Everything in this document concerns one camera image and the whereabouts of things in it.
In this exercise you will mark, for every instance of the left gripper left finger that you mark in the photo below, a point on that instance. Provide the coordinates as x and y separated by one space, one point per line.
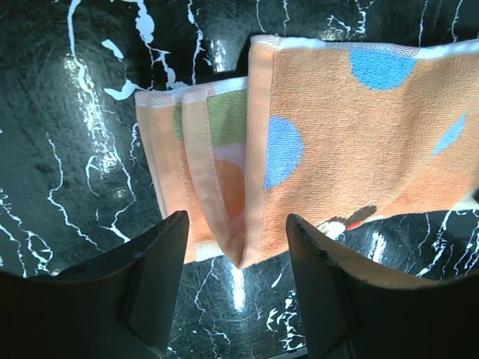
119 304

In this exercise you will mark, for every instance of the orange blue patterned towel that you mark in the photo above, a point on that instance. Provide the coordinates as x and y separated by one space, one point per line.
338 133

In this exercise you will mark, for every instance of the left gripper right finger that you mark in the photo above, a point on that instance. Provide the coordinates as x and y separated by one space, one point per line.
352 307

